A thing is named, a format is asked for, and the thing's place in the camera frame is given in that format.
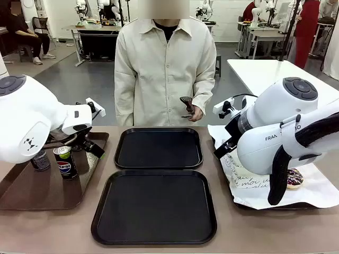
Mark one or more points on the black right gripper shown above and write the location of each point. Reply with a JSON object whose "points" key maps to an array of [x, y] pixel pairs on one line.
{"points": [[231, 135]]}

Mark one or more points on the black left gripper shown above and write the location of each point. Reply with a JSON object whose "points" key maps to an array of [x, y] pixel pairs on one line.
{"points": [[79, 139]]}

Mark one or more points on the black Pepsi can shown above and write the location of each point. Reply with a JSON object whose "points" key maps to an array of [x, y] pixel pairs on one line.
{"points": [[66, 165], [41, 161]]}

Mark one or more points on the black metal tongs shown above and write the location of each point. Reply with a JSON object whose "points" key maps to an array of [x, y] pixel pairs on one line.
{"points": [[186, 101]]}

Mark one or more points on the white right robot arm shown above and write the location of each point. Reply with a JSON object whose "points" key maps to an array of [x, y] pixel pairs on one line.
{"points": [[267, 119]]}

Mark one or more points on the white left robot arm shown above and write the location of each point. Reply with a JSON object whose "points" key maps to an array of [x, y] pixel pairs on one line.
{"points": [[29, 113]]}

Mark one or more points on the person's left forearm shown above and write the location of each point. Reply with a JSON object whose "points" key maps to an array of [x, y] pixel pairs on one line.
{"points": [[205, 92]]}

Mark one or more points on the person's right forearm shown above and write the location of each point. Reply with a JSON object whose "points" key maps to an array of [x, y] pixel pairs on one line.
{"points": [[124, 105]]}

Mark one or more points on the person's left hand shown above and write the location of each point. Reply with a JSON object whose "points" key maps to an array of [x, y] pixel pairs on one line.
{"points": [[197, 113]]}

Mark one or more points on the black plastic tray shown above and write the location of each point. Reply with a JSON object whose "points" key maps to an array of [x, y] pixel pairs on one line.
{"points": [[159, 149], [153, 206]]}

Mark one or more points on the brown plastic tray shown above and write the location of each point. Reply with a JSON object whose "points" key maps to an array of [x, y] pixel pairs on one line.
{"points": [[39, 190]]}

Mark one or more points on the chocolate sprinkled donut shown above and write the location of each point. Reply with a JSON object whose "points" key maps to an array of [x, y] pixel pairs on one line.
{"points": [[295, 178]]}

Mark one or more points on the white table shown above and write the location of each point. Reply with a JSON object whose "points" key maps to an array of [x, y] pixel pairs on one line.
{"points": [[259, 74]]}

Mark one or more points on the grey plastic stool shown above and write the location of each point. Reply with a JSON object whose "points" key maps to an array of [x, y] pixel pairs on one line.
{"points": [[218, 66], [25, 51]]}

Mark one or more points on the person in cream shirt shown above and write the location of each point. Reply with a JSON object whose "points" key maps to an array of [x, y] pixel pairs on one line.
{"points": [[164, 74]]}

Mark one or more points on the white paper sheet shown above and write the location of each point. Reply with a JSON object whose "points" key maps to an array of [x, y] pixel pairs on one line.
{"points": [[315, 190]]}

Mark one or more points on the grey background workbench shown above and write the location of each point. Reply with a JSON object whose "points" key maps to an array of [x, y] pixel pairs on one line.
{"points": [[90, 37], [259, 34]]}

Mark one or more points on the black office chair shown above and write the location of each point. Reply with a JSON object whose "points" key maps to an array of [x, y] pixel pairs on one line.
{"points": [[43, 26]]}

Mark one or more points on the black stand pole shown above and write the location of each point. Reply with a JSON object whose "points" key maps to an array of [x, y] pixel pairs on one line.
{"points": [[290, 29]]}

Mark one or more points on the person in black clothes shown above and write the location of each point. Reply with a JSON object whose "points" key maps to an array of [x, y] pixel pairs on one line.
{"points": [[22, 31]]}

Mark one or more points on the person in red top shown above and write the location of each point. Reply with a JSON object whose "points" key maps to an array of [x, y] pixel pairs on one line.
{"points": [[250, 12]]}

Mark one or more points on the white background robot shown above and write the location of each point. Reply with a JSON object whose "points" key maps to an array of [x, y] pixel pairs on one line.
{"points": [[82, 9], [205, 9], [258, 13]]}

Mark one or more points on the person in red dress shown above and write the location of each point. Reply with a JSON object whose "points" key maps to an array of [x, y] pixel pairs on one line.
{"points": [[306, 31]]}

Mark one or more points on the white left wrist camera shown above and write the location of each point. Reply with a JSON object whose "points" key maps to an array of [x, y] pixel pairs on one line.
{"points": [[96, 107]]}

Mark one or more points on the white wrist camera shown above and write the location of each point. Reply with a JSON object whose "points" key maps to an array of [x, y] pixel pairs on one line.
{"points": [[223, 105], [96, 107]]}

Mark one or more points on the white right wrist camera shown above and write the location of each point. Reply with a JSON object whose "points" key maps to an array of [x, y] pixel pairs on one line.
{"points": [[223, 105]]}

